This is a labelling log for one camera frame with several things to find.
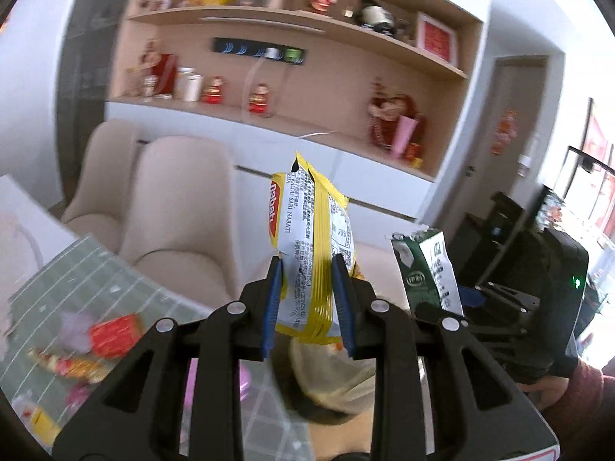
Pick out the dark tall cabinet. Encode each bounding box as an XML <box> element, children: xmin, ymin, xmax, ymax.
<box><xmin>54</xmin><ymin>0</ymin><xmax>145</xmax><ymax>205</ymax></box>

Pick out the red and yellow wrapper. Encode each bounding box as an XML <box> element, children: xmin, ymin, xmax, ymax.
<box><xmin>28</xmin><ymin>347</ymin><xmax>105</xmax><ymax>383</ymax></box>

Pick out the bin with yellowish bag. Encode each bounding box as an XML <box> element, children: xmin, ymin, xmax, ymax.
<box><xmin>288</xmin><ymin>336</ymin><xmax>380</xmax><ymax>424</ymax></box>

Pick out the dark wine bottle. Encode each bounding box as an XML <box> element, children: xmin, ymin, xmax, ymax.
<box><xmin>350</xmin><ymin>0</ymin><xmax>397</xmax><ymax>37</ymax></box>

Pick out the person's right forearm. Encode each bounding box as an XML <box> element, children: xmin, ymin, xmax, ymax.
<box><xmin>543</xmin><ymin>359</ymin><xmax>615</xmax><ymax>461</ymax></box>

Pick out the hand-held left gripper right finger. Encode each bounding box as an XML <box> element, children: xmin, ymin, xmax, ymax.
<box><xmin>331</xmin><ymin>254</ymin><xmax>560</xmax><ymax>461</ymax></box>

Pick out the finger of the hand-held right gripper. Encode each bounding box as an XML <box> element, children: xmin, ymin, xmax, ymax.
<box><xmin>459</xmin><ymin>282</ymin><xmax>534</xmax><ymax>315</ymax></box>
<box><xmin>461</xmin><ymin>317</ymin><xmax>529</xmax><ymax>342</ymax></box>

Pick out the yellow snack packet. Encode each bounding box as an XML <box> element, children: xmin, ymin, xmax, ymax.
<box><xmin>268</xmin><ymin>151</ymin><xmax>359</xmax><ymax>345</ymax></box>

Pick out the pink plastic packet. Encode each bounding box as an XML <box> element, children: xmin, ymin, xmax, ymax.
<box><xmin>185</xmin><ymin>359</ymin><xmax>254</xmax><ymax>405</ymax></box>

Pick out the red door decoration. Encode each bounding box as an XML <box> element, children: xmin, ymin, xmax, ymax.
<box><xmin>490</xmin><ymin>108</ymin><xmax>518</xmax><ymax>157</ymax></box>

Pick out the large red doll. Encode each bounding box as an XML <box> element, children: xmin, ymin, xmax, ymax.
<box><xmin>367</xmin><ymin>78</ymin><xmax>426</xmax><ymax>154</ymax></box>

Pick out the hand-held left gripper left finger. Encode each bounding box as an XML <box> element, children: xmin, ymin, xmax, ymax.
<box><xmin>52</xmin><ymin>255</ymin><xmax>284</xmax><ymax>461</ymax></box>

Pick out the pink gift bag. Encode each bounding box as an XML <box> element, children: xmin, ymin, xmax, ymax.
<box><xmin>388</xmin><ymin>116</ymin><xmax>419</xmax><ymax>158</ymax></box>

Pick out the black box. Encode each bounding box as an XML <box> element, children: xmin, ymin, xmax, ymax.
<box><xmin>483</xmin><ymin>191</ymin><xmax>526</xmax><ymax>256</ymax></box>

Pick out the red and gold ornament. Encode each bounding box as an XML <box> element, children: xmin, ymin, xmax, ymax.
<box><xmin>405</xmin><ymin>141</ymin><xmax>426</xmax><ymax>169</ymax></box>

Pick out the beige open wall shelf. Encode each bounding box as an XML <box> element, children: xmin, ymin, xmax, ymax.
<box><xmin>103</xmin><ymin>0</ymin><xmax>484</xmax><ymax>183</ymax></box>

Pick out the red snack packet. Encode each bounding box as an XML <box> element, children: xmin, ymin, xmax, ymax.
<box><xmin>90</xmin><ymin>314</ymin><xmax>145</xmax><ymax>358</ymax></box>

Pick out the green checked tablecloth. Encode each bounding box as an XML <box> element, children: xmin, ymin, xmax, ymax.
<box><xmin>0</xmin><ymin>233</ymin><xmax>289</xmax><ymax>461</ymax></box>

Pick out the black low cabinet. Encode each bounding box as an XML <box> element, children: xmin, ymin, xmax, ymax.
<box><xmin>450</xmin><ymin>211</ymin><xmax>501</xmax><ymax>285</ymax></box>

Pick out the small yellow packet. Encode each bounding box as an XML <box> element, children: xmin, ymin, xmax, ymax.
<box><xmin>23</xmin><ymin>406</ymin><xmax>62</xmax><ymax>446</ymax></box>

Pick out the window with red decorations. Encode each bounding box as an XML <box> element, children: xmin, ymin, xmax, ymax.
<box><xmin>562</xmin><ymin>97</ymin><xmax>615</xmax><ymax>250</ymax></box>

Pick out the lilac crumpled wrapper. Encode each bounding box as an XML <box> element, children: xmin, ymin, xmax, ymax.
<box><xmin>58</xmin><ymin>311</ymin><xmax>93</xmax><ymax>352</ymax></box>

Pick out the white low cabinet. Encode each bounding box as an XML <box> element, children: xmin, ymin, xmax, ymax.
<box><xmin>103</xmin><ymin>101</ymin><xmax>435</xmax><ymax>224</ymax></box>

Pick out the person's right hand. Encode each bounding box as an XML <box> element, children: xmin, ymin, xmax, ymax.
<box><xmin>521</xmin><ymin>375</ymin><xmax>576</xmax><ymax>412</ymax></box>

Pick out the white canister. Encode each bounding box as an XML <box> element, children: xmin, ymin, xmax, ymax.
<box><xmin>173</xmin><ymin>68</ymin><xmax>204</xmax><ymax>103</ymax></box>

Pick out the white cable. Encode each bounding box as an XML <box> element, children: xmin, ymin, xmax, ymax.
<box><xmin>244</xmin><ymin>55</ymin><xmax>337</xmax><ymax>138</ymax></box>

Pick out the tall robed statue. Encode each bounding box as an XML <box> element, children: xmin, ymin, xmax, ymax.
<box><xmin>126</xmin><ymin>40</ymin><xmax>180</xmax><ymax>100</ymax></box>

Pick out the small red figurine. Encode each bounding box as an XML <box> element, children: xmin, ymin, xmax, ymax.
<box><xmin>248</xmin><ymin>83</ymin><xmax>270</xmax><ymax>115</ymax></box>
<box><xmin>202</xmin><ymin>77</ymin><xmax>226</xmax><ymax>105</ymax></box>

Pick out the grey door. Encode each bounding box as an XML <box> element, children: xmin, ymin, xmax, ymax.
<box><xmin>442</xmin><ymin>55</ymin><xmax>549</xmax><ymax>231</ymax></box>

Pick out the red picture frame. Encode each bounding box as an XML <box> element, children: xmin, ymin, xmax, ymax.
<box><xmin>414</xmin><ymin>12</ymin><xmax>459</xmax><ymax>66</ymax></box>

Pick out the green and white packet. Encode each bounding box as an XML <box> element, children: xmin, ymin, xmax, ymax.
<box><xmin>389</xmin><ymin>227</ymin><xmax>466</xmax><ymax>320</ymax></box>

